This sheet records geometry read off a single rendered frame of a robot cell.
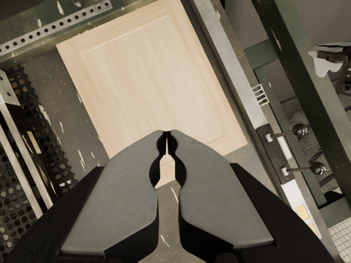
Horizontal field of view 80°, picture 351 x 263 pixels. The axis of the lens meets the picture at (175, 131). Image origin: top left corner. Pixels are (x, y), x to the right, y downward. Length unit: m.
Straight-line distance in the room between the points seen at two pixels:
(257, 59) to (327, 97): 0.27
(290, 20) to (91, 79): 0.68
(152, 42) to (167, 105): 0.22
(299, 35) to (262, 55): 0.12
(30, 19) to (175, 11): 0.46
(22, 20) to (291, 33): 0.86
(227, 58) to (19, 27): 0.66
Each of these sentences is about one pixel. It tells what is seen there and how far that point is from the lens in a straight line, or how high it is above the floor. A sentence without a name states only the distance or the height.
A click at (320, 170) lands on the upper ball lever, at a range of 0.71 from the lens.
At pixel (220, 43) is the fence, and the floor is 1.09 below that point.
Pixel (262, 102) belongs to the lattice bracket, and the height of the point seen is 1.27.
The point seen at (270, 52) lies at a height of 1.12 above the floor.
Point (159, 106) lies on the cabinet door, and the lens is 0.71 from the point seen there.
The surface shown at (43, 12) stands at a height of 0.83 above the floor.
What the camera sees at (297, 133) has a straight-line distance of 0.68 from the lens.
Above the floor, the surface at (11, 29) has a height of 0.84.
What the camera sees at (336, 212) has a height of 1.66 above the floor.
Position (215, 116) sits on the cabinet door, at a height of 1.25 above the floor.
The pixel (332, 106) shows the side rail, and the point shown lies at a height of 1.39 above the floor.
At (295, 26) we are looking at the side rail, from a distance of 0.87.
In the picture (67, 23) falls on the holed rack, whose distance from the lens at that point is 0.81.
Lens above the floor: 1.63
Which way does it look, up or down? 33 degrees down
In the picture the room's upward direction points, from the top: 153 degrees clockwise
